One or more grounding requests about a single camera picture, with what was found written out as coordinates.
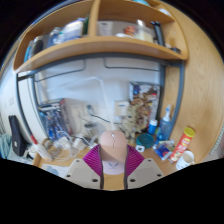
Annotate small white cube clock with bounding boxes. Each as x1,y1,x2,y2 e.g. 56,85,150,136
135,144,146,154

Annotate blue spray bottle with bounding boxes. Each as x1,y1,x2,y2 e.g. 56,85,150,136
156,104,175,143

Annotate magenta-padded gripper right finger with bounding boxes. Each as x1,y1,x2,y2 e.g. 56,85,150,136
123,143,165,190

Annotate wooden shelf unit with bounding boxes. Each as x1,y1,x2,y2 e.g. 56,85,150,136
12,0,190,75

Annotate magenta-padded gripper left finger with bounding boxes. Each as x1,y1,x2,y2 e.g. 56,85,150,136
63,143,103,190

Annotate pink computer mouse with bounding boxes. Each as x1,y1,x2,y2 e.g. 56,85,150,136
99,129,129,176

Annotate orange chips can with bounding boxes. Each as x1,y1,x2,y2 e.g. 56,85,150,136
168,127,197,164

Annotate teal round tin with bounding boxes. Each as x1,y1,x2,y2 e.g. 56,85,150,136
135,132,156,150

